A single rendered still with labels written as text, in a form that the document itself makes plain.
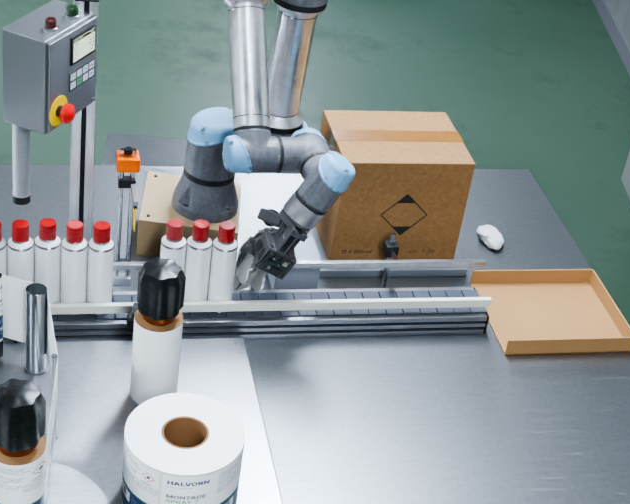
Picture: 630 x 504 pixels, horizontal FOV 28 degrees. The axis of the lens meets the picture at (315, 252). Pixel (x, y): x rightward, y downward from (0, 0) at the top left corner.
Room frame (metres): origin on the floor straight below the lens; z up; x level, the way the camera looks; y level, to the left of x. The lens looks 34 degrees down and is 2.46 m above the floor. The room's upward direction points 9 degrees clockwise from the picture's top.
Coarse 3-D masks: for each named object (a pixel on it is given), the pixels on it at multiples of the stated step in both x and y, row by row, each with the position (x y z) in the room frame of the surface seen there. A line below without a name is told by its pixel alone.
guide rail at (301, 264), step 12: (120, 264) 2.09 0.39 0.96; (132, 264) 2.09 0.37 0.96; (300, 264) 2.19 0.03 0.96; (312, 264) 2.20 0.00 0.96; (324, 264) 2.20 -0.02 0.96; (336, 264) 2.21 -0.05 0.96; (348, 264) 2.22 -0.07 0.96; (360, 264) 2.23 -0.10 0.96; (372, 264) 2.23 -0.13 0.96; (384, 264) 2.24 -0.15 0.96; (396, 264) 2.25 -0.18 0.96; (408, 264) 2.26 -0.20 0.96; (420, 264) 2.26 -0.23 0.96; (432, 264) 2.27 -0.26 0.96; (444, 264) 2.28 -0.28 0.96; (456, 264) 2.29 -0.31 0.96; (468, 264) 2.29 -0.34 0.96; (480, 264) 2.30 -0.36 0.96
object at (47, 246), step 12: (48, 228) 2.00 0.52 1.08; (36, 240) 2.01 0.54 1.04; (48, 240) 2.00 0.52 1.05; (60, 240) 2.03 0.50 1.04; (36, 252) 2.00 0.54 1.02; (48, 252) 1.99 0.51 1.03; (60, 252) 2.02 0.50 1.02; (36, 264) 2.00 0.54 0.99; (48, 264) 1.99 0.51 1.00; (60, 264) 2.02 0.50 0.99; (36, 276) 2.00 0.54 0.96; (48, 276) 1.99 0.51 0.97; (48, 288) 1.99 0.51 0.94
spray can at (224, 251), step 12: (228, 228) 2.09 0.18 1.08; (216, 240) 2.10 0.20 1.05; (228, 240) 2.09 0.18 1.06; (216, 252) 2.08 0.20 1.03; (228, 252) 2.08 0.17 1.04; (216, 264) 2.08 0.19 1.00; (228, 264) 2.08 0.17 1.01; (216, 276) 2.08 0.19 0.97; (228, 276) 2.08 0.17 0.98; (216, 288) 2.08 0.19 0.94; (228, 288) 2.09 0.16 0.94; (216, 300) 2.08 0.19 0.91; (228, 300) 2.09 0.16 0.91; (216, 312) 2.08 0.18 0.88
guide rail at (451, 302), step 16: (64, 304) 1.99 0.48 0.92; (80, 304) 1.99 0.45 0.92; (96, 304) 2.00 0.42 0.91; (112, 304) 2.01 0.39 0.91; (128, 304) 2.02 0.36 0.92; (192, 304) 2.05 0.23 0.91; (208, 304) 2.06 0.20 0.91; (224, 304) 2.07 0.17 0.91; (240, 304) 2.08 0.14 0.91; (256, 304) 2.09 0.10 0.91; (272, 304) 2.10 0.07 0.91; (288, 304) 2.11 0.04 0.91; (304, 304) 2.12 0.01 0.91; (320, 304) 2.13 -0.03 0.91; (336, 304) 2.13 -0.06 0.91; (352, 304) 2.14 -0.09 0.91; (368, 304) 2.15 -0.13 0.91; (384, 304) 2.16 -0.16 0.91; (400, 304) 2.17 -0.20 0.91; (416, 304) 2.18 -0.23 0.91; (432, 304) 2.19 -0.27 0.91; (448, 304) 2.20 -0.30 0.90; (464, 304) 2.21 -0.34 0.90; (480, 304) 2.22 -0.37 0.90
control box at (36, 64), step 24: (24, 24) 2.06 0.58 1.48; (72, 24) 2.09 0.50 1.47; (96, 24) 2.15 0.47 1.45; (24, 48) 2.02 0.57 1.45; (48, 48) 2.01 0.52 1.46; (96, 48) 2.15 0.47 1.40; (24, 72) 2.02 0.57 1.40; (48, 72) 2.01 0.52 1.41; (24, 96) 2.02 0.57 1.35; (48, 96) 2.01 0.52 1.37; (72, 96) 2.08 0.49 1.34; (24, 120) 2.02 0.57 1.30; (48, 120) 2.01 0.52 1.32
